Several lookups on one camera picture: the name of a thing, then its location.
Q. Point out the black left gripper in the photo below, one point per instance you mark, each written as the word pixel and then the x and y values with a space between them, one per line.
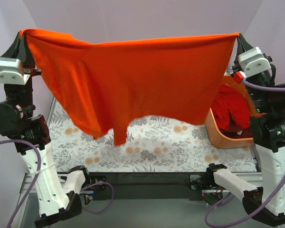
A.
pixel 32 71

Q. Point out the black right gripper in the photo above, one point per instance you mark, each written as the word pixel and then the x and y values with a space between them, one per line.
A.
pixel 234 69

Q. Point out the orange t-shirt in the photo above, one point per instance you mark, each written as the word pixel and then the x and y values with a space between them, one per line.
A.
pixel 105 86

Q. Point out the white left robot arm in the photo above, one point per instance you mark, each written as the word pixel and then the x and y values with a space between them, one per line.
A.
pixel 30 134

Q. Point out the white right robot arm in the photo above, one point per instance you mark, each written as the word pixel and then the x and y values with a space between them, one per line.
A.
pixel 265 204

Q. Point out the red t-shirt in basket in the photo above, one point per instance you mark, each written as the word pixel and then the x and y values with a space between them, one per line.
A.
pixel 231 113

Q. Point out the orange plastic basket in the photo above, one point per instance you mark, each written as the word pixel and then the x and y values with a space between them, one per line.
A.
pixel 217 138

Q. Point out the floral patterned tablecloth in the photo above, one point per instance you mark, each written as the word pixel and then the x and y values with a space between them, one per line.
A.
pixel 154 144

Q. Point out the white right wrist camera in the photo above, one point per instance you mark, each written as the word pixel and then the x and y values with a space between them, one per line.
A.
pixel 250 63

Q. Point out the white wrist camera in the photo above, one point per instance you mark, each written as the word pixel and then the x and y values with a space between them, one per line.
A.
pixel 250 63
pixel 12 72

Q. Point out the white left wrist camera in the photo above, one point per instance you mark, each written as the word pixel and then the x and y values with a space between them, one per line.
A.
pixel 12 72

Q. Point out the aluminium frame rail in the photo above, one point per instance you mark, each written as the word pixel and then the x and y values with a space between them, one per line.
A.
pixel 79 197

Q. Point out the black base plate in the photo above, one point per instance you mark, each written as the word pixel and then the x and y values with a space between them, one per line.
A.
pixel 153 185

